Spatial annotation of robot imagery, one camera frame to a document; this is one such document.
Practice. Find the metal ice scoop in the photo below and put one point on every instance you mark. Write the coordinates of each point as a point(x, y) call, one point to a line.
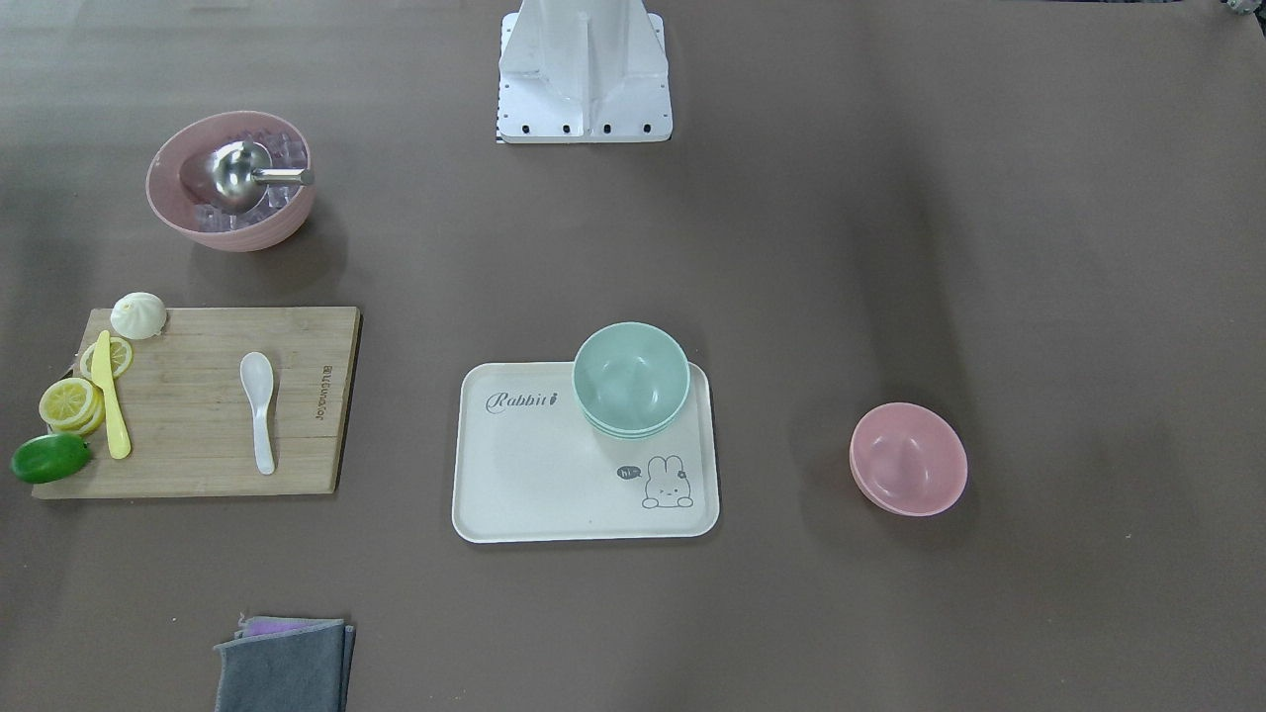
point(240, 172)

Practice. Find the grey folded cloth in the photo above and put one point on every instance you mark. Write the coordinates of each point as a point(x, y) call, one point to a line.
point(300, 671)

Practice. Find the pink bowl with ice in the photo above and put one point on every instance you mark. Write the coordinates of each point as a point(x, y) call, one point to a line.
point(275, 218)

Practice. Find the bamboo cutting board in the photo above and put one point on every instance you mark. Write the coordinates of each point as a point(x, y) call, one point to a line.
point(189, 418)

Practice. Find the single lemon slice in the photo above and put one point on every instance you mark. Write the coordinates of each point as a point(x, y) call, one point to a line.
point(120, 357)

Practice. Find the white garlic bulb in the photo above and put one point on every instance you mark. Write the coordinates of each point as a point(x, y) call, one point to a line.
point(138, 316)

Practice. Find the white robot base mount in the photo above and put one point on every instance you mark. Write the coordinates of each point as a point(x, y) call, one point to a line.
point(574, 72)

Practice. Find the lemon slices stack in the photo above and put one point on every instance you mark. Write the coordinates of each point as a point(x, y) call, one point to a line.
point(72, 405)

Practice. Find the cream rabbit tray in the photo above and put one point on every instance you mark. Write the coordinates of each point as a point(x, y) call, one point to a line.
point(530, 468)

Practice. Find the purple cloth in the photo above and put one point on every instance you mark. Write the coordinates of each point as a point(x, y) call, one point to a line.
point(276, 625)

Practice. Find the yellow plastic knife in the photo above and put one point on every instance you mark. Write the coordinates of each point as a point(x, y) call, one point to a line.
point(118, 437)

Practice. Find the green lime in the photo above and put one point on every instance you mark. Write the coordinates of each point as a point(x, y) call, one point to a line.
point(50, 458)

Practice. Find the green bowl stack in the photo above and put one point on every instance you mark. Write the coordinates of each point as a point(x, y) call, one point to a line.
point(631, 379)

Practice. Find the white ceramic spoon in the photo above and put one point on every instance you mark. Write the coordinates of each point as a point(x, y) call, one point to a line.
point(256, 376)

